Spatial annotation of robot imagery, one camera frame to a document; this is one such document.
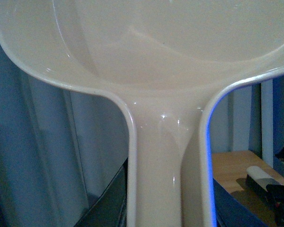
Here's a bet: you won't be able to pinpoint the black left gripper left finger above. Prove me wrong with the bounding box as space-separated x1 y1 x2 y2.
77 160 128 227

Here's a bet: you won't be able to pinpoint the white brush black bristles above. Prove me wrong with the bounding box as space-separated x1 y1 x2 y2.
246 166 284 201

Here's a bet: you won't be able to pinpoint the wooden nightstand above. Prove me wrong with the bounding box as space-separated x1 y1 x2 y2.
212 150 284 227

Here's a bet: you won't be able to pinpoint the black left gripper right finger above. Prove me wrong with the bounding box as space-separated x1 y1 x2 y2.
213 179 267 227

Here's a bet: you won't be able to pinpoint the white plastic dustpan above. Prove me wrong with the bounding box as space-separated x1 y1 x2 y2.
0 0 284 227

